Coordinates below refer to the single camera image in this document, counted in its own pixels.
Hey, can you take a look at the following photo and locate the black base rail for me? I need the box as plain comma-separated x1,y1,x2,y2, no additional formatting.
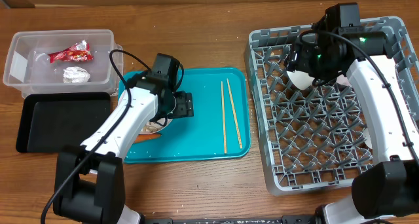
140,215,321,224

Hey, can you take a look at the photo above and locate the white bowl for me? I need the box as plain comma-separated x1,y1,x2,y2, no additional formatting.
287,70,314,90

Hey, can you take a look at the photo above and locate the teal plastic tray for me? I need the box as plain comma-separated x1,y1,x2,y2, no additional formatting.
125,67,251,164

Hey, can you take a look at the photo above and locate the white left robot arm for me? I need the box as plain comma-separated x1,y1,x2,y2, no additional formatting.
40,53,194,223

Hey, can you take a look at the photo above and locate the white tissue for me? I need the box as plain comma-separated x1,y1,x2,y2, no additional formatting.
63,66,90,83

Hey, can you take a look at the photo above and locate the grey dishwasher rack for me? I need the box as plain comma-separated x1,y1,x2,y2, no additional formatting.
245,16,418,195

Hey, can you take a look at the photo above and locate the white cup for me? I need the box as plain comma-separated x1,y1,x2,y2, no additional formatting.
362,128,373,149

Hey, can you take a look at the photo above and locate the pink bowl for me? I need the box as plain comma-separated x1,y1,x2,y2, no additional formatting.
336,75,351,86

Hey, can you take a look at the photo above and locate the clear plastic bin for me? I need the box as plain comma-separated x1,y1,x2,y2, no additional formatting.
3,29,122,98

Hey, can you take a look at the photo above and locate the orange carrot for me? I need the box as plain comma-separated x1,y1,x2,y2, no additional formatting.
134,133,161,143

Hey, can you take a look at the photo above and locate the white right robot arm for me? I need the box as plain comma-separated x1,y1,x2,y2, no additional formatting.
285,3,418,223

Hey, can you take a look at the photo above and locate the wooden chopstick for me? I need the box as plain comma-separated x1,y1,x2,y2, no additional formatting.
221,81,227,154
227,79,243,149

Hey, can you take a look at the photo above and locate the red snack wrapper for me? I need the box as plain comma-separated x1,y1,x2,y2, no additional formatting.
48,40,94,64

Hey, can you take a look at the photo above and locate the black plastic tray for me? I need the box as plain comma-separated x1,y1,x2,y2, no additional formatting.
16,92,111,153

